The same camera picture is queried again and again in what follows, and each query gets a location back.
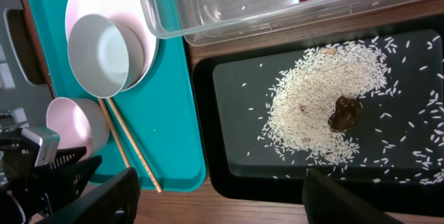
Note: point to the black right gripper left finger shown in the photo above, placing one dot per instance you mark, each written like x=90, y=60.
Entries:
x=115, y=201

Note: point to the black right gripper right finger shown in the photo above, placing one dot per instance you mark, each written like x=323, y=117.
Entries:
x=327, y=202

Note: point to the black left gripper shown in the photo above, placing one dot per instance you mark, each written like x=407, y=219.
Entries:
x=26, y=191

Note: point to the white rice pile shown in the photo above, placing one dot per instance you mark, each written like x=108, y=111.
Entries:
x=305, y=96

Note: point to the brown food scrap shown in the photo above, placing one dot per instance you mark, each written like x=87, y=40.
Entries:
x=346, y=115

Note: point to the grey bowl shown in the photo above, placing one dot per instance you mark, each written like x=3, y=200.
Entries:
x=105, y=56

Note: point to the black waste tray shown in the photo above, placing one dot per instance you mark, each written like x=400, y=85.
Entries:
x=399, y=136

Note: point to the clear plastic waste bin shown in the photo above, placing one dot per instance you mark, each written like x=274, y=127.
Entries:
x=203, y=22

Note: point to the pink bowl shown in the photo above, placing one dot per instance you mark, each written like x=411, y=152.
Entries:
x=79, y=122

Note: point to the right wooden chopstick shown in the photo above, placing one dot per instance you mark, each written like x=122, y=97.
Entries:
x=134, y=145

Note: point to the wooden chopstick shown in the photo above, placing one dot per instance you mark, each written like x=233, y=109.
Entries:
x=114, y=132
x=134, y=145

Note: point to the left wooden chopstick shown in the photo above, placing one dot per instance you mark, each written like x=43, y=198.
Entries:
x=114, y=132

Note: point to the teal plastic tray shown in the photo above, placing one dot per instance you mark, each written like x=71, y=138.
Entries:
x=160, y=111

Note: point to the grey plastic dish rack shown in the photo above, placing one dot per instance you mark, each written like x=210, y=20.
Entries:
x=24, y=96

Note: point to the pink plate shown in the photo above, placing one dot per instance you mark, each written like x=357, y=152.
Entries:
x=128, y=12

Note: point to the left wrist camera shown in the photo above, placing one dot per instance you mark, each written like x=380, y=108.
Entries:
x=47, y=142

